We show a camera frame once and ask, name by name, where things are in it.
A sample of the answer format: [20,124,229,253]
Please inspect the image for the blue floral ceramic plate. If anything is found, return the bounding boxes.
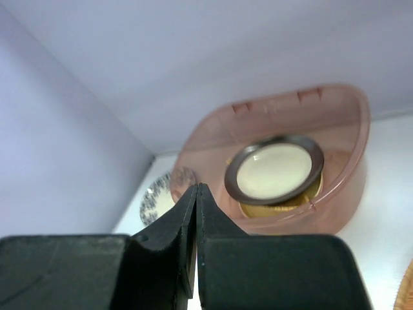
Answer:
[139,166,198,227]

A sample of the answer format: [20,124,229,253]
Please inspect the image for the brown rimmed cream plate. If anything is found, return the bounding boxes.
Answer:
[224,134,325,206]

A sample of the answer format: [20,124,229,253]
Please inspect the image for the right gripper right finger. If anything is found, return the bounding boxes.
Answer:
[196,183,247,309]

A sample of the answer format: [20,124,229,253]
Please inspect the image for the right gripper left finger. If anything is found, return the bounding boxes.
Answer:
[132,185,197,309]

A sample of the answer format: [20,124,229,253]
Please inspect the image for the orange woven bamboo tray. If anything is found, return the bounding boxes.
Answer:
[393,261,413,310]

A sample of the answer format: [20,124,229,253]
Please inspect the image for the translucent pink plastic bin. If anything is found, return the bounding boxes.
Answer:
[170,84,370,235]

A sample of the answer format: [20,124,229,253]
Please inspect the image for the yellow plastic plate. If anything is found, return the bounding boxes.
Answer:
[222,174,323,218]

